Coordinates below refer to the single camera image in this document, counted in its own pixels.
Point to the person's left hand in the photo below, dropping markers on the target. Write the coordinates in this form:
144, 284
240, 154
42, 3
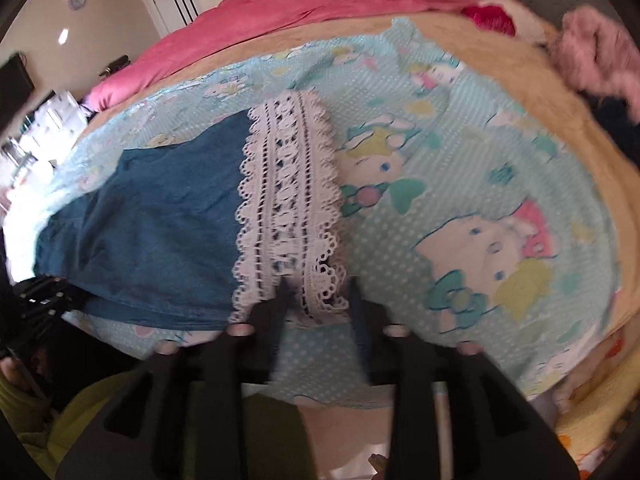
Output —
11, 372

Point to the pink duvet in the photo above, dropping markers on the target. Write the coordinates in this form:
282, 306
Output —
300, 5

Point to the cluttered desk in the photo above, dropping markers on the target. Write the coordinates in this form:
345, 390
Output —
45, 125

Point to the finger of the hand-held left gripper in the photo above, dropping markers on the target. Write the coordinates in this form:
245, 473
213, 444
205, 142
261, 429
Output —
42, 292

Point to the red cloth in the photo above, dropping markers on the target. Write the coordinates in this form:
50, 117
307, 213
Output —
487, 17

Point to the pink fluffy garment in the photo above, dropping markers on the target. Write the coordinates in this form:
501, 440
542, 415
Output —
595, 55

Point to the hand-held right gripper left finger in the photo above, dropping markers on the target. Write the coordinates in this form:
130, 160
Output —
279, 312

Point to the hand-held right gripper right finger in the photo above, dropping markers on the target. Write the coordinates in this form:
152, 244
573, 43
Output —
356, 312

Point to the yellow printed cloth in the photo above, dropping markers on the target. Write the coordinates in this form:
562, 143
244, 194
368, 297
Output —
600, 400

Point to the light blue cartoon printed blanket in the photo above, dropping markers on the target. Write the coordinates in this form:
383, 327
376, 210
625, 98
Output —
450, 175

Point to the blue denim lace-hem pants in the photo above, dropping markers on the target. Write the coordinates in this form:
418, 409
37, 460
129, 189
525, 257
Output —
150, 210

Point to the black monitor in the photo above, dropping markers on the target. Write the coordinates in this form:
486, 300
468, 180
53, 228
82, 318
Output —
15, 90

